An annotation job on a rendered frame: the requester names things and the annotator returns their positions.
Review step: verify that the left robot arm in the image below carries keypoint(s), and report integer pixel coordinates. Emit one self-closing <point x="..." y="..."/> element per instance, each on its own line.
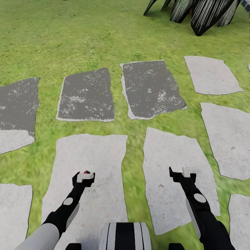
<point x="48" y="234"/>

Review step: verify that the bush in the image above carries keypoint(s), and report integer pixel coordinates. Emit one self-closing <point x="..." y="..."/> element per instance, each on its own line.
<point x="204" y="13"/>

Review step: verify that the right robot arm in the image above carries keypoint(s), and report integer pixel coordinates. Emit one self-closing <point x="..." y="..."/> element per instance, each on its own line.
<point x="211" y="233"/>

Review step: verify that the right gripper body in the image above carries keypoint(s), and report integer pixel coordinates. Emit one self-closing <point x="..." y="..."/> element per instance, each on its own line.
<point x="178" y="177"/>

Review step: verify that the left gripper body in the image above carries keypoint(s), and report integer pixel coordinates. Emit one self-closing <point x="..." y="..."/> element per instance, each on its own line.
<point x="83" y="184"/>

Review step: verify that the robot trunk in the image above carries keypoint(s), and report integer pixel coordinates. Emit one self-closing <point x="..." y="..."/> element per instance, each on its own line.
<point x="125" y="236"/>

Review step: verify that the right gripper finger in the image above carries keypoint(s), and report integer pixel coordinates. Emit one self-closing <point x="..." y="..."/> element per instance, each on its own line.
<point x="171" y="172"/>

